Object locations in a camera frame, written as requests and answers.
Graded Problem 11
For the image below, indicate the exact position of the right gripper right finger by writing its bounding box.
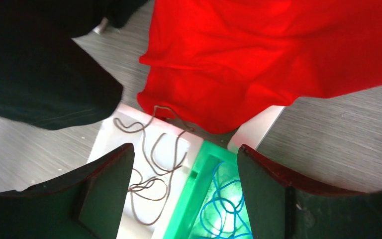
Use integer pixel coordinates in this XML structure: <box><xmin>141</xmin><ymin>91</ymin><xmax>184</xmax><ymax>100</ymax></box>
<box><xmin>237</xmin><ymin>145</ymin><xmax>382</xmax><ymax>239</ymax></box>

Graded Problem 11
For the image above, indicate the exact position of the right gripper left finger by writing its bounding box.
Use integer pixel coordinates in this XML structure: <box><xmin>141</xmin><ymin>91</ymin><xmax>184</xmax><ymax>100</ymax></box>
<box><xmin>0</xmin><ymin>143</ymin><xmax>134</xmax><ymax>239</ymax></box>

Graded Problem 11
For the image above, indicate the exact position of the blue cable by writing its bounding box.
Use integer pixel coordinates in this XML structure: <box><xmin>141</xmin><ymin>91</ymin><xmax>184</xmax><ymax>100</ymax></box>
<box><xmin>199</xmin><ymin>161</ymin><xmax>254</xmax><ymax>239</ymax></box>

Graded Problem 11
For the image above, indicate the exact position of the green plastic bin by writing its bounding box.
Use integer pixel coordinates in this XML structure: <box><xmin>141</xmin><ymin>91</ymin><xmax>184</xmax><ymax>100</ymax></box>
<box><xmin>164</xmin><ymin>141</ymin><xmax>253</xmax><ymax>239</ymax></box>

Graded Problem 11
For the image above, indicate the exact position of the white plastic bin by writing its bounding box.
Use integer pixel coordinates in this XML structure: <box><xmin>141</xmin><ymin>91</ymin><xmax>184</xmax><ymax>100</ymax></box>
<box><xmin>88</xmin><ymin>104</ymin><xmax>203</xmax><ymax>239</ymax></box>

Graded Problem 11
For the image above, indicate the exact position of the black t-shirt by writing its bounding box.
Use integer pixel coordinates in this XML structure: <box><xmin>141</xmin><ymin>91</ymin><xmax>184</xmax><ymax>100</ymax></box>
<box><xmin>0</xmin><ymin>0</ymin><xmax>144</xmax><ymax>130</ymax></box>

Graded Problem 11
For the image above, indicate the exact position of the red t-shirt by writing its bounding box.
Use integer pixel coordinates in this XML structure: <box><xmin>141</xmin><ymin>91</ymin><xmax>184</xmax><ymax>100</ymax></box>
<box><xmin>137</xmin><ymin>0</ymin><xmax>382</xmax><ymax>134</ymax></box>

